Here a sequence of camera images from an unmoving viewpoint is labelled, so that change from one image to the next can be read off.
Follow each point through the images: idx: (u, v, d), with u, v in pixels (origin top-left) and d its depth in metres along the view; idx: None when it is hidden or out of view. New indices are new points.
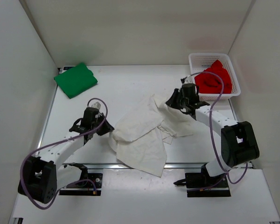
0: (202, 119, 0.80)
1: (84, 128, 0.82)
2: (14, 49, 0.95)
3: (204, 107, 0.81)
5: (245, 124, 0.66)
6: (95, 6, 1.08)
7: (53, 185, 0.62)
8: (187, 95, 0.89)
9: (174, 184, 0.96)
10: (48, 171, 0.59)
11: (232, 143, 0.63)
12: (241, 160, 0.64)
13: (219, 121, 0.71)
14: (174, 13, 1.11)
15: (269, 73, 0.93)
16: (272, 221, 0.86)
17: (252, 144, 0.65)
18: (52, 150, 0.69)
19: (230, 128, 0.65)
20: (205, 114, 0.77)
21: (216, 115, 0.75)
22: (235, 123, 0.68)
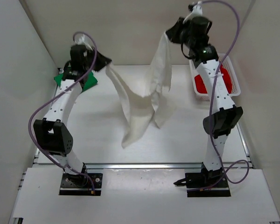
0: (203, 74, 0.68)
1: (77, 72, 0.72)
2: (14, 49, 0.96)
3: (212, 61, 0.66)
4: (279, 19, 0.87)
5: (238, 111, 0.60)
6: (95, 6, 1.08)
7: (68, 136, 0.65)
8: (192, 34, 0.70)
9: (174, 184, 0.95)
10: (59, 132, 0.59)
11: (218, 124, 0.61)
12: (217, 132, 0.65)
13: (217, 97, 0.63)
14: (174, 14, 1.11)
15: (268, 73, 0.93)
16: (272, 222, 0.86)
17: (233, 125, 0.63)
18: (53, 106, 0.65)
19: (222, 113, 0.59)
20: (209, 77, 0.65)
21: (219, 83, 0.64)
22: (231, 107, 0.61)
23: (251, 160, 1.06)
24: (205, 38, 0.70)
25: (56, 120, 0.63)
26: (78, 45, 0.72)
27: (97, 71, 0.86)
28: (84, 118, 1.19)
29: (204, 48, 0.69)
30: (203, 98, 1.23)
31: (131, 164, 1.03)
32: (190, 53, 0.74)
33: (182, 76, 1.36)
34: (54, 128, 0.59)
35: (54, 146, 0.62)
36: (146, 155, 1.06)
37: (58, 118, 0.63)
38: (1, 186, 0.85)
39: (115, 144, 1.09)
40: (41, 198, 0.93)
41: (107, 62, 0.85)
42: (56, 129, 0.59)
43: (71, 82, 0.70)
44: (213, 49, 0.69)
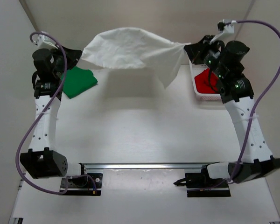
0: (234, 111, 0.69)
1: (50, 84, 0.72)
2: (15, 48, 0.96)
3: (244, 101, 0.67)
4: None
5: (276, 164, 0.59)
6: (95, 6, 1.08)
7: (60, 157, 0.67)
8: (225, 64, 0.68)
9: (174, 184, 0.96)
10: (52, 160, 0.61)
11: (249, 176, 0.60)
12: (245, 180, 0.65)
13: (251, 144, 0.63)
14: (174, 13, 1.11)
15: (269, 73, 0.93)
16: (272, 221, 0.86)
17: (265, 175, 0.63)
18: (37, 133, 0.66)
19: (256, 164, 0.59)
20: (241, 118, 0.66)
21: (253, 129, 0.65)
22: (267, 158, 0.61)
23: None
24: (238, 70, 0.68)
25: (44, 148, 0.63)
26: (40, 52, 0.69)
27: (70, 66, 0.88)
28: (83, 118, 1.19)
29: (236, 82, 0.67)
30: (203, 98, 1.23)
31: (131, 164, 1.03)
32: (219, 85, 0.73)
33: (182, 76, 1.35)
34: (45, 158, 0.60)
35: (52, 174, 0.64)
36: (146, 155, 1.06)
37: (45, 145, 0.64)
38: (2, 187, 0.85)
39: (115, 144, 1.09)
40: (41, 198, 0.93)
41: (77, 59, 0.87)
42: (47, 160, 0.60)
43: (48, 99, 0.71)
44: (246, 82, 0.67)
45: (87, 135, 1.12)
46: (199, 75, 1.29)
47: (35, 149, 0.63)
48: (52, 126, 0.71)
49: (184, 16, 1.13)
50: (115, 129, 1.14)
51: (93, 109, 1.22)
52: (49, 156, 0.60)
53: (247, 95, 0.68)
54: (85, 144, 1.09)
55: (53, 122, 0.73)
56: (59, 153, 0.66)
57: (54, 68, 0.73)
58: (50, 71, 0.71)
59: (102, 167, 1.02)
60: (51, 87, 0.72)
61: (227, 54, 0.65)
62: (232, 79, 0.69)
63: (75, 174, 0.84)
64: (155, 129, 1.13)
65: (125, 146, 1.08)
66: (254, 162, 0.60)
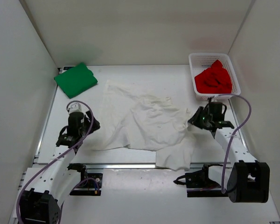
0: (221, 139, 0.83)
1: (72, 137, 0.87)
2: (14, 48, 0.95)
3: (226, 129, 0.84)
4: None
5: (263, 167, 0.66)
6: (95, 6, 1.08)
7: (55, 209, 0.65)
8: (211, 112, 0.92)
9: (173, 182, 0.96)
10: (45, 208, 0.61)
11: (241, 179, 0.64)
12: (245, 199, 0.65)
13: (235, 152, 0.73)
14: (174, 13, 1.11)
15: (269, 73, 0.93)
16: (272, 221, 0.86)
17: (262, 189, 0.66)
18: (44, 176, 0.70)
19: (243, 164, 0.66)
20: (225, 137, 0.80)
21: (235, 143, 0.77)
22: (252, 162, 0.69)
23: None
24: (221, 116, 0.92)
25: (45, 191, 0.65)
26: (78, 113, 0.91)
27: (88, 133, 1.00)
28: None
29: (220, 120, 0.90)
30: (203, 98, 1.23)
31: (131, 164, 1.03)
32: (209, 126, 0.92)
33: (181, 75, 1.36)
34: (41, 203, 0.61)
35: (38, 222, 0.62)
36: (146, 155, 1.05)
37: (46, 188, 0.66)
38: (1, 187, 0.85)
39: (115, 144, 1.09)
40: None
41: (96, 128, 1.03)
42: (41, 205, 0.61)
43: (65, 148, 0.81)
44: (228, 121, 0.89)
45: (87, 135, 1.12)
46: (199, 75, 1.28)
47: (37, 189, 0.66)
48: (61, 173, 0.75)
49: (185, 16, 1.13)
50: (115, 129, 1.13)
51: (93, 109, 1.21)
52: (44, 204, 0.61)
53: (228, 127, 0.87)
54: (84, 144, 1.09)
55: (62, 171, 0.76)
56: (56, 204, 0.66)
57: (81, 128, 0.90)
58: (78, 127, 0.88)
59: (102, 166, 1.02)
60: (73, 139, 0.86)
61: (211, 105, 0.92)
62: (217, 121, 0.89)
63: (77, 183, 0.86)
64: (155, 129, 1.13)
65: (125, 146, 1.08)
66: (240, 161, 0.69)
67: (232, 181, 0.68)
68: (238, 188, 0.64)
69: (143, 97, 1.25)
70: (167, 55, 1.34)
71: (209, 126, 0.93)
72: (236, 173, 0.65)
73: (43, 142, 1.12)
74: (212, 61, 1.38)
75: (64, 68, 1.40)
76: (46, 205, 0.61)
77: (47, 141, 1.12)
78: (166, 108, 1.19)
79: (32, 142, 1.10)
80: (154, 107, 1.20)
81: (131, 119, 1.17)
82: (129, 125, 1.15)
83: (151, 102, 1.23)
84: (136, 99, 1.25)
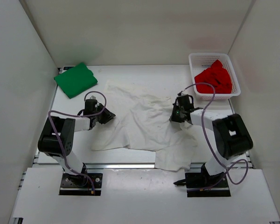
0: (197, 121, 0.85)
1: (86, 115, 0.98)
2: (14, 49, 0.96)
3: (198, 111, 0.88)
4: None
5: (235, 116, 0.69)
6: (95, 6, 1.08)
7: (70, 138, 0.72)
8: (181, 104, 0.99)
9: (174, 184, 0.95)
10: (69, 125, 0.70)
11: (222, 131, 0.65)
12: (236, 150, 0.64)
13: (210, 117, 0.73)
14: (174, 13, 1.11)
15: (269, 73, 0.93)
16: (272, 221, 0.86)
17: (245, 136, 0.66)
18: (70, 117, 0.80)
19: (221, 120, 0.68)
20: (198, 115, 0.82)
21: (208, 113, 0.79)
22: (226, 116, 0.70)
23: (252, 160, 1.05)
24: (191, 105, 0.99)
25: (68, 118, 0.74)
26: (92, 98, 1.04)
27: (102, 121, 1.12)
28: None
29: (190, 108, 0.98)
30: (203, 98, 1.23)
31: (131, 164, 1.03)
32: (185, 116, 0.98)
33: (182, 75, 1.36)
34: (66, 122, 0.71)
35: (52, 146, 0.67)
36: (146, 155, 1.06)
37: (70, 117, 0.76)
38: (1, 186, 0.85)
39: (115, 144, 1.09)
40: (41, 198, 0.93)
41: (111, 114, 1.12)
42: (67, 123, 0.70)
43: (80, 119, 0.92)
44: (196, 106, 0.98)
45: (87, 135, 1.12)
46: (199, 75, 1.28)
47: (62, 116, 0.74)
48: (80, 126, 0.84)
49: (185, 16, 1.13)
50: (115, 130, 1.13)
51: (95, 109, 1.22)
52: (69, 122, 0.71)
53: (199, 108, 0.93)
54: (84, 144, 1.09)
55: (80, 128, 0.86)
56: (73, 135, 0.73)
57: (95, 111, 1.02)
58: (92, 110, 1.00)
59: (102, 167, 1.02)
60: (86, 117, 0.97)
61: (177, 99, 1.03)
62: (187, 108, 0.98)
63: (77, 171, 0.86)
64: (156, 129, 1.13)
65: (125, 146, 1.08)
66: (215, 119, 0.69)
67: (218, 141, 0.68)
68: (224, 138, 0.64)
69: (143, 97, 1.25)
70: (167, 55, 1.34)
71: (184, 116, 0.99)
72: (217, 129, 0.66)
73: None
74: (212, 61, 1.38)
75: (64, 68, 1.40)
76: (70, 124, 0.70)
77: None
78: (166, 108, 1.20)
79: (32, 142, 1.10)
80: (153, 107, 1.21)
81: (132, 120, 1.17)
82: (129, 125, 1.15)
83: (151, 102, 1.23)
84: (135, 99, 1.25)
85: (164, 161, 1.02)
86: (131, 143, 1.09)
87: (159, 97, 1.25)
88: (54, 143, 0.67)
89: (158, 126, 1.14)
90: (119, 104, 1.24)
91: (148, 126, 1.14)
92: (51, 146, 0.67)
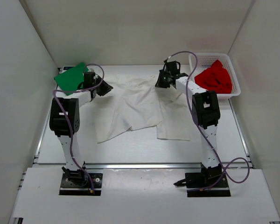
0: (181, 87, 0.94)
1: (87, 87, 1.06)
2: (14, 50, 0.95)
3: (183, 78, 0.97)
4: None
5: (212, 92, 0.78)
6: (95, 6, 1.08)
7: (77, 116, 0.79)
8: (169, 69, 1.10)
9: (174, 185, 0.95)
10: (75, 106, 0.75)
11: (198, 105, 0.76)
12: (206, 120, 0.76)
13: (192, 89, 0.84)
14: (174, 13, 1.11)
15: (269, 73, 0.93)
16: (272, 221, 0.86)
17: (215, 108, 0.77)
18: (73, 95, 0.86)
19: (199, 95, 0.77)
20: (183, 83, 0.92)
21: (191, 84, 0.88)
22: (204, 92, 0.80)
23: (252, 160, 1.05)
24: (178, 71, 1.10)
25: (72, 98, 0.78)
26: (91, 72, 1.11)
27: (100, 94, 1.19)
28: (83, 120, 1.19)
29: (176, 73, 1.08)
30: None
31: (131, 164, 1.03)
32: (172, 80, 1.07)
33: None
34: (71, 102, 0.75)
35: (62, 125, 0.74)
36: (146, 155, 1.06)
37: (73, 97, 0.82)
38: (2, 186, 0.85)
39: (115, 144, 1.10)
40: (41, 198, 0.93)
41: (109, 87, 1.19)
42: (73, 104, 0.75)
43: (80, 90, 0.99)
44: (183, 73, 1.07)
45: (87, 135, 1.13)
46: (199, 75, 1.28)
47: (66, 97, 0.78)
48: (81, 101, 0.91)
49: (185, 16, 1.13)
50: (113, 117, 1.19)
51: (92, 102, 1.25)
52: (73, 102, 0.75)
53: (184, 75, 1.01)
54: (85, 143, 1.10)
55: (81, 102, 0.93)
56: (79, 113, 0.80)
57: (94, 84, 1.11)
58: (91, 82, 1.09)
59: (102, 167, 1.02)
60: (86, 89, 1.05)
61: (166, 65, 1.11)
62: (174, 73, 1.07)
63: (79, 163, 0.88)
64: (150, 109, 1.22)
65: (128, 130, 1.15)
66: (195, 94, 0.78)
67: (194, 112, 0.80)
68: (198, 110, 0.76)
69: (129, 83, 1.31)
70: (168, 55, 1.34)
71: (170, 80, 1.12)
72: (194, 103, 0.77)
73: (43, 142, 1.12)
74: (212, 61, 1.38)
75: (64, 68, 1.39)
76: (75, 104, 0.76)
77: (47, 140, 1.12)
78: (154, 86, 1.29)
79: (32, 142, 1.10)
80: (142, 87, 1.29)
81: (124, 104, 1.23)
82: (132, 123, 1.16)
83: (139, 85, 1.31)
84: (123, 87, 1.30)
85: (165, 131, 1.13)
86: (133, 126, 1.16)
87: (145, 79, 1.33)
88: (64, 123, 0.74)
89: (151, 103, 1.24)
90: (115, 97, 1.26)
91: (142, 106, 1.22)
92: (61, 124, 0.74)
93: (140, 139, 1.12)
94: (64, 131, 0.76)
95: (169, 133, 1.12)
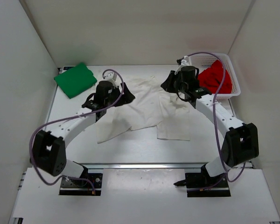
0: (204, 110, 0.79)
1: (97, 105, 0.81)
2: (15, 50, 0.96)
3: (206, 97, 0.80)
4: None
5: (250, 126, 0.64)
6: (95, 6, 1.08)
7: (61, 159, 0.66)
8: (185, 80, 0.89)
9: (174, 185, 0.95)
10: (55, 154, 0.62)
11: (233, 144, 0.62)
12: (240, 160, 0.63)
13: (223, 120, 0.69)
14: (174, 13, 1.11)
15: (269, 73, 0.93)
16: (272, 221, 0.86)
17: (253, 147, 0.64)
18: (63, 125, 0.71)
19: (235, 131, 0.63)
20: (207, 107, 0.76)
21: (220, 110, 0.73)
22: (240, 124, 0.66)
23: (251, 160, 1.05)
24: (196, 83, 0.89)
25: (59, 136, 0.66)
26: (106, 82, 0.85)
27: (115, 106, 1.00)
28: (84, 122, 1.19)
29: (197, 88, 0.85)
30: None
31: (130, 164, 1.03)
32: (186, 96, 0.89)
33: None
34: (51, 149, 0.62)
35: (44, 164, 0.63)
36: (146, 155, 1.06)
37: (61, 135, 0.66)
38: (2, 186, 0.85)
39: (115, 144, 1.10)
40: (41, 198, 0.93)
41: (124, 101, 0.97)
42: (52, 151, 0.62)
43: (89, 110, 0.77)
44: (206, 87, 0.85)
45: (87, 135, 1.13)
46: (199, 75, 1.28)
47: (54, 133, 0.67)
48: (79, 129, 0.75)
49: (185, 16, 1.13)
50: (113, 117, 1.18)
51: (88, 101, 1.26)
52: (54, 150, 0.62)
53: (206, 93, 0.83)
54: (85, 143, 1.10)
55: (79, 129, 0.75)
56: (65, 154, 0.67)
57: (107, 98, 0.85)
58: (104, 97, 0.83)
59: (102, 167, 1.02)
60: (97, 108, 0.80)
61: (184, 73, 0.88)
62: (193, 87, 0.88)
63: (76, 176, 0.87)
64: (150, 109, 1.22)
65: (128, 129, 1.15)
66: (230, 129, 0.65)
67: (225, 147, 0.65)
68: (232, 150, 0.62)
69: (129, 82, 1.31)
70: (168, 55, 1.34)
71: (186, 97, 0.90)
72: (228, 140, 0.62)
73: None
74: (212, 61, 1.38)
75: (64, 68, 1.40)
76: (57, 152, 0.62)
77: None
78: (154, 86, 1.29)
79: None
80: (142, 88, 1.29)
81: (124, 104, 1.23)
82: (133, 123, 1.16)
83: (139, 85, 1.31)
84: None
85: (165, 132, 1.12)
86: (133, 126, 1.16)
87: (145, 79, 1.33)
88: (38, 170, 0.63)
89: (151, 103, 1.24)
90: None
91: (141, 106, 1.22)
92: (43, 165, 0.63)
93: (140, 140, 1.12)
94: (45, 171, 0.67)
95: (169, 133, 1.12)
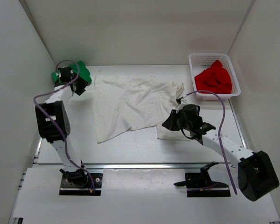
0: (210, 143, 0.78)
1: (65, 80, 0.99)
2: (14, 49, 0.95)
3: (211, 132, 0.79)
4: None
5: (262, 154, 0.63)
6: (94, 6, 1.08)
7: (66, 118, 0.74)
8: (189, 120, 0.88)
9: (174, 185, 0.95)
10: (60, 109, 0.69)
11: (250, 177, 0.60)
12: (262, 193, 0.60)
13: (232, 152, 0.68)
14: (174, 13, 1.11)
15: (269, 73, 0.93)
16: (272, 221, 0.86)
17: (271, 176, 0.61)
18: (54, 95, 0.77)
19: (248, 161, 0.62)
20: (214, 141, 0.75)
21: (227, 142, 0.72)
22: (251, 154, 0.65)
23: None
24: (199, 119, 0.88)
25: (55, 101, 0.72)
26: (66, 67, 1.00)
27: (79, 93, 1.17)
28: (72, 121, 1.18)
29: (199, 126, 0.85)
30: (203, 99, 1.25)
31: (130, 164, 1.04)
32: (192, 133, 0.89)
33: (181, 76, 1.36)
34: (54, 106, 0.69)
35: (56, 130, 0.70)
36: (146, 155, 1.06)
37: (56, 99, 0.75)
38: (1, 187, 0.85)
39: (115, 144, 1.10)
40: (41, 198, 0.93)
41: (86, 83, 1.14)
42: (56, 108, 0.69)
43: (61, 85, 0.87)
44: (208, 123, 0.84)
45: (87, 136, 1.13)
46: (199, 75, 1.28)
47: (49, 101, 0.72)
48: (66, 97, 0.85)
49: (185, 16, 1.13)
50: (113, 116, 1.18)
51: (82, 103, 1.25)
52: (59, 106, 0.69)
53: (211, 128, 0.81)
54: (85, 143, 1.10)
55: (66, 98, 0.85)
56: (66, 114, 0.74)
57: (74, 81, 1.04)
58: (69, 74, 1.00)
59: (102, 167, 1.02)
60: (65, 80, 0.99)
61: (186, 114, 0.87)
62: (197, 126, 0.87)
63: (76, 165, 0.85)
64: (150, 109, 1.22)
65: (128, 129, 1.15)
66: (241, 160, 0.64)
67: (243, 183, 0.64)
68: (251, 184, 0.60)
69: (129, 82, 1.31)
70: (167, 55, 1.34)
71: (192, 134, 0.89)
72: (244, 174, 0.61)
73: (43, 142, 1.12)
74: (212, 61, 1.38)
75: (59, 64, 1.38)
76: (60, 108, 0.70)
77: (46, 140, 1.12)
78: (154, 86, 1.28)
79: (32, 142, 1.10)
80: (142, 87, 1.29)
81: (125, 104, 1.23)
82: (135, 122, 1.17)
83: (139, 84, 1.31)
84: (123, 86, 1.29)
85: (166, 132, 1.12)
86: (133, 126, 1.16)
87: (145, 79, 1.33)
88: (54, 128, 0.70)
89: (151, 103, 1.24)
90: (115, 96, 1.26)
91: (142, 106, 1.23)
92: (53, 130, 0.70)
93: (139, 140, 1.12)
94: (56, 136, 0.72)
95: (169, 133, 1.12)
